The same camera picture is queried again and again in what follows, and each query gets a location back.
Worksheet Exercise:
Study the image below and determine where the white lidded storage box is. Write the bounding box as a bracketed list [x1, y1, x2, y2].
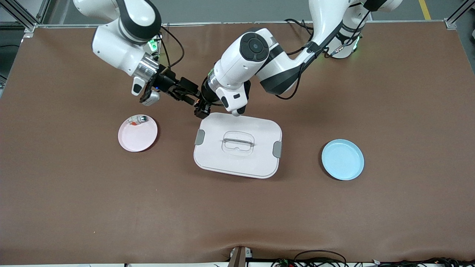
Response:
[193, 112, 283, 179]

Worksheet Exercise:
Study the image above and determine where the pink round plate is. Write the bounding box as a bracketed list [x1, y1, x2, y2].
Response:
[118, 114, 158, 152]

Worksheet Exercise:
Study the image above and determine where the brown table mat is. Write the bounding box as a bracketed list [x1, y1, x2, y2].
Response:
[0, 22, 475, 264]

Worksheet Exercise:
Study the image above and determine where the blue round plate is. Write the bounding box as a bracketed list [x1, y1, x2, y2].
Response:
[321, 139, 365, 181]

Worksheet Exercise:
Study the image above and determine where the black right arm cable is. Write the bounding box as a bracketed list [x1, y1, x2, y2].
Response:
[160, 26, 185, 71]

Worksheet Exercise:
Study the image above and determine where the clear lid handle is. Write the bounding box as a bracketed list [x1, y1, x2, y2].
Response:
[222, 131, 255, 156]

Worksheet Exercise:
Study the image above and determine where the black base cable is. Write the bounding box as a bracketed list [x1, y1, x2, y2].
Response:
[285, 19, 316, 37]

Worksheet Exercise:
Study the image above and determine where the aluminium frame strut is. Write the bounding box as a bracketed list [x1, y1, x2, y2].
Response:
[443, 0, 475, 30]
[0, 0, 50, 34]

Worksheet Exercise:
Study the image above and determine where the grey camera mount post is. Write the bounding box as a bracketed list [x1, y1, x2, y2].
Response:
[228, 246, 253, 267]

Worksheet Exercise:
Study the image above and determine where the black looped cable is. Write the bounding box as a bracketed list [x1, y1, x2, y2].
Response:
[294, 250, 347, 267]

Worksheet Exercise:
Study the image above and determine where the black cable bundle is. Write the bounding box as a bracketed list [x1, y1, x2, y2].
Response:
[371, 257, 475, 267]

